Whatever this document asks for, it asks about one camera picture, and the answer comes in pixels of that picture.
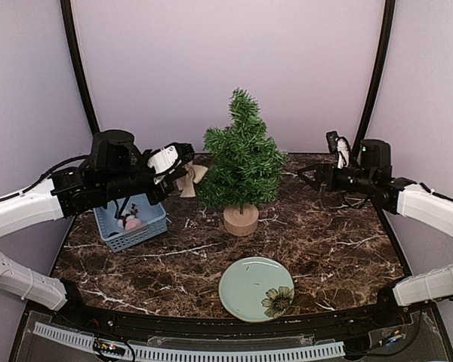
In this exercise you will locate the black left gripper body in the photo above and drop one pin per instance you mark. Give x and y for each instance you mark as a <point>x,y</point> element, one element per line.
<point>118,185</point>

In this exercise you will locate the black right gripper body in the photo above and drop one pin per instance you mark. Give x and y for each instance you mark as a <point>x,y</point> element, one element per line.
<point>363,180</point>

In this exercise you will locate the pink ornament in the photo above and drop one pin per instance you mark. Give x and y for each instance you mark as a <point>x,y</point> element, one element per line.
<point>132,224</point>

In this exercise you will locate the small green christmas tree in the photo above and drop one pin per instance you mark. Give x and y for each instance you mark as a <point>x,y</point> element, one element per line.
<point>247,166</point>

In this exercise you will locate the tan wooden ornaments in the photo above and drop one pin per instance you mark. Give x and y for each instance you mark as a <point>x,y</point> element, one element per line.
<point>186,183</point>

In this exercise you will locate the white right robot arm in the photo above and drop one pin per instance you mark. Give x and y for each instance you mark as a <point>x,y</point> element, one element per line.
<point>372,177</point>

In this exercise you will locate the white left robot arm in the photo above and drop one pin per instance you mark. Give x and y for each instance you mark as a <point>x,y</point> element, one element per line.
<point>115,168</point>

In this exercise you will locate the blue plastic basket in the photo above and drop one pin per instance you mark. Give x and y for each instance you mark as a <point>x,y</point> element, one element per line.
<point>152,217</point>

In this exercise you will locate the green flower plate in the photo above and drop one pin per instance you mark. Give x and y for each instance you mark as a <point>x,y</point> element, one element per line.
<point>256,289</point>

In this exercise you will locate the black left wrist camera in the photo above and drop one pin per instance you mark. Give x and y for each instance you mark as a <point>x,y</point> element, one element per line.
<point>169,158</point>

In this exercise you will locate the black right frame post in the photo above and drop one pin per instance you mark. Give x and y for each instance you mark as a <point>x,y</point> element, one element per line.
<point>377,72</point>

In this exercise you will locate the black frame post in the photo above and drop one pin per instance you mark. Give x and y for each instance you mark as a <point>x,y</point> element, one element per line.
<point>377,72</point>
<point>77,65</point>

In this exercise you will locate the white cable duct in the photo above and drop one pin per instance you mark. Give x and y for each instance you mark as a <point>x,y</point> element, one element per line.
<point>178,349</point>

